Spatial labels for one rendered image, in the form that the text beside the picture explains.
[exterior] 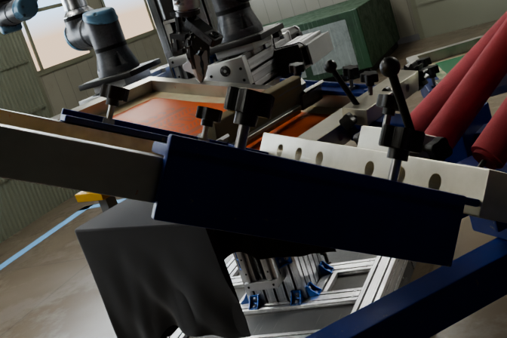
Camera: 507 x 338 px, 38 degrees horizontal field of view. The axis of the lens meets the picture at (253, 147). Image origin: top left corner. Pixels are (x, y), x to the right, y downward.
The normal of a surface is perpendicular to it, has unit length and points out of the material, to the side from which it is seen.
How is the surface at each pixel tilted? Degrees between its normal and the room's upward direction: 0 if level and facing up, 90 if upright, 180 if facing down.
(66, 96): 90
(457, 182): 58
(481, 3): 90
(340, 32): 90
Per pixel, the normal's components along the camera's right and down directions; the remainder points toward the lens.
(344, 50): -0.36, 0.32
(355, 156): -0.90, -0.19
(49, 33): 0.89, -0.19
